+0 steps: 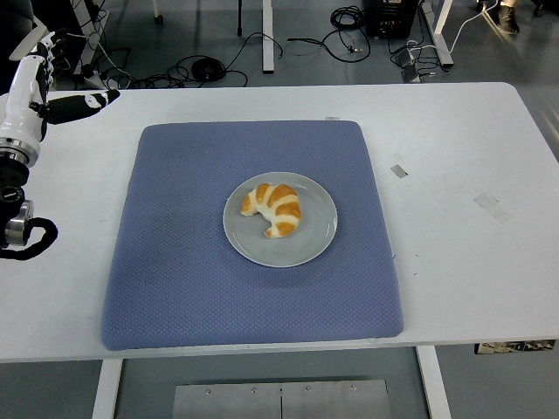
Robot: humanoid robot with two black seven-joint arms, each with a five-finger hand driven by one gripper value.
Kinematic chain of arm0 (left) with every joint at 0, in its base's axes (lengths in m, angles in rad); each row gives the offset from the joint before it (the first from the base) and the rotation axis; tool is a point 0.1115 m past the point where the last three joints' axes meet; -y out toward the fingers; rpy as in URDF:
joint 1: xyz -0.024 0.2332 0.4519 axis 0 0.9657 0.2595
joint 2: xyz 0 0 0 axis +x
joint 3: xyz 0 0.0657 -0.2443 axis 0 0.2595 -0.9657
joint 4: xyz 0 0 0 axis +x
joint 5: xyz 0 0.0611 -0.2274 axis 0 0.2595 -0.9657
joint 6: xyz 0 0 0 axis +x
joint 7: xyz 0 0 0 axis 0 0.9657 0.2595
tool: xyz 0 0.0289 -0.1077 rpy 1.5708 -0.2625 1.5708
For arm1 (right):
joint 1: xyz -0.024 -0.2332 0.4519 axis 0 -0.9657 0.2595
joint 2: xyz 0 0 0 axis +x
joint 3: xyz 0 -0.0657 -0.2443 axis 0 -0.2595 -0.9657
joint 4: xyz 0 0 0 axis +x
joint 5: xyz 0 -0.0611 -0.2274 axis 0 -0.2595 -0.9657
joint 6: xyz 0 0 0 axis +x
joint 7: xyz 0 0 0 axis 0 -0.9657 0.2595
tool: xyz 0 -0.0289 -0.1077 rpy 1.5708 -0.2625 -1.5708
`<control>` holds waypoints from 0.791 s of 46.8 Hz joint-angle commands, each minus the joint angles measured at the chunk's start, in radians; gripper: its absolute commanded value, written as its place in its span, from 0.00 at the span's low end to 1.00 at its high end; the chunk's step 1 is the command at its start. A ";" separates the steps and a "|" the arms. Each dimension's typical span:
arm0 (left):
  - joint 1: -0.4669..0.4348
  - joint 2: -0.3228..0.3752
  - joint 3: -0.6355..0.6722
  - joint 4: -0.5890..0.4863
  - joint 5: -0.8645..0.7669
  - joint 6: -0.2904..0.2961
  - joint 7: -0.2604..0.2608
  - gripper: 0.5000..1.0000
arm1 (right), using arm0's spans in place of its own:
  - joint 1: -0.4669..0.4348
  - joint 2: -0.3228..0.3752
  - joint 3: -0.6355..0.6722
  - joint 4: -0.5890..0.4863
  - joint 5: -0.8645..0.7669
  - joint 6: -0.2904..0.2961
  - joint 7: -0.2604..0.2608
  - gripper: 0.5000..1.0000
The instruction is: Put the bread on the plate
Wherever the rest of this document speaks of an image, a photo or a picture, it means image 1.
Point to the grey foot pedal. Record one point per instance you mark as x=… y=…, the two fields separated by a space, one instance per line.
x=410 y=74

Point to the large clear tape piece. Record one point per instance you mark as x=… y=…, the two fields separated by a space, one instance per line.
x=492 y=207

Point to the grey metal plate with screws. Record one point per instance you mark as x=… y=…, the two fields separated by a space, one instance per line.
x=279 y=401

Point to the grey round plate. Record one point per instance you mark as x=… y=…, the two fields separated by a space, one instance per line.
x=305 y=249

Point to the croissant bread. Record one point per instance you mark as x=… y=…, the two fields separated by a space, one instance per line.
x=284 y=209

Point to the white desk leg straight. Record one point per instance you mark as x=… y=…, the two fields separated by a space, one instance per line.
x=267 y=39

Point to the small grey tape piece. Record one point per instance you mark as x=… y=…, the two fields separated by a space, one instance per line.
x=398 y=171

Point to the black equipment box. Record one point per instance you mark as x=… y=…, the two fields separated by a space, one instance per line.
x=388 y=17

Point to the blue textured mat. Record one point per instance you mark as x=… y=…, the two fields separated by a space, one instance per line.
x=244 y=305

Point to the white stand frame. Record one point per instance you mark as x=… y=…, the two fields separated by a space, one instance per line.
x=91 y=30

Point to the black pole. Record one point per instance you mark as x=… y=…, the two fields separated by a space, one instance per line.
x=239 y=17

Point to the white desk leg with foot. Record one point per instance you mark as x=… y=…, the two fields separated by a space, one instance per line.
x=439 y=35

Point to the white table leg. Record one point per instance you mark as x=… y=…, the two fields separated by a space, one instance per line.
x=105 y=388
x=434 y=384

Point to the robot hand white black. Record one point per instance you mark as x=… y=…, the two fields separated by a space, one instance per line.
x=22 y=105

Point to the person's foot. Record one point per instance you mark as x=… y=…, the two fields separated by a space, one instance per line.
x=508 y=19

